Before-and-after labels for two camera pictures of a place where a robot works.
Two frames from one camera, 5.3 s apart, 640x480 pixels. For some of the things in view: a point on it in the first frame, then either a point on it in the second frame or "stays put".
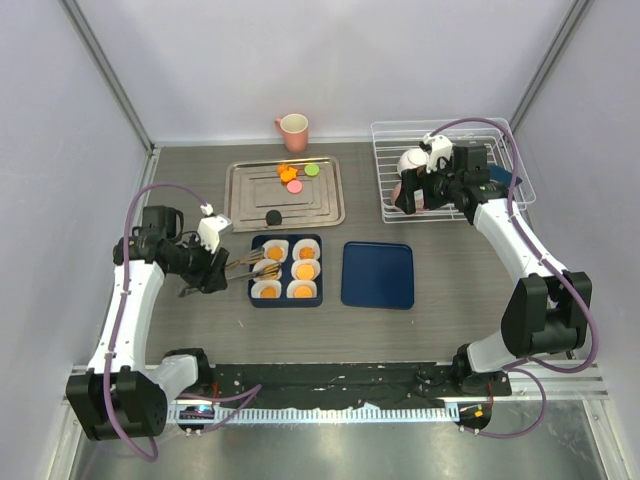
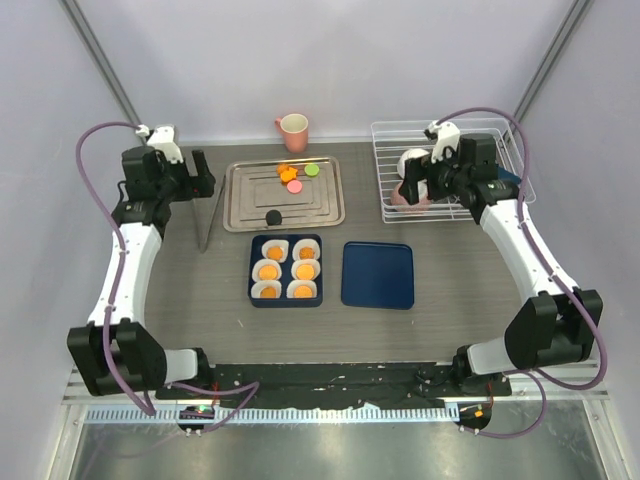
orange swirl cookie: (306, 253) stays put
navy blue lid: (377, 275) stays put
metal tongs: (253, 257) -> (204, 208)
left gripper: (211, 277) -> (200, 188)
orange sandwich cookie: (305, 272) stays put
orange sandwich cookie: (302, 291) stays put
